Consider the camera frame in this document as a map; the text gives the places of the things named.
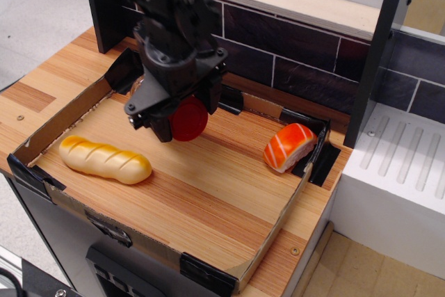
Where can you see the white dish drainer block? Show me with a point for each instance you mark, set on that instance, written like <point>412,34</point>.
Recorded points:
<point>390,197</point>

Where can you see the brass screw at right front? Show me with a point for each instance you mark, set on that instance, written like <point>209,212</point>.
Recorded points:
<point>295,251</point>

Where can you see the toy salmon nigiri sushi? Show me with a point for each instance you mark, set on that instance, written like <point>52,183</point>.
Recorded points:
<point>288,146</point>

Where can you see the light wooden shelf board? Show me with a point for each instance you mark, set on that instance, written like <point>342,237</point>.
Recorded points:
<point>341,16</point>

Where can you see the cardboard fence with black tape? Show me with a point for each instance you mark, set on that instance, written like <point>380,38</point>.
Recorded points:
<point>213,219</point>

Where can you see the toy bread loaf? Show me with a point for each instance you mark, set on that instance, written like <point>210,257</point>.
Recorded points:
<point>104,160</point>

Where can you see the basil bottle with red cap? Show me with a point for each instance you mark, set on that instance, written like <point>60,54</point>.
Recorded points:
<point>148,99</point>

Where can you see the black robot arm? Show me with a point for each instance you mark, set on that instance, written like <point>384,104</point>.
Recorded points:
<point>193,20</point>

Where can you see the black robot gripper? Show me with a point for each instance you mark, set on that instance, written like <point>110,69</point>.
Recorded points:
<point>181,69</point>

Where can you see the dark post of shelf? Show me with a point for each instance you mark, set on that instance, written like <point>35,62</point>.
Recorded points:
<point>370,80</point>

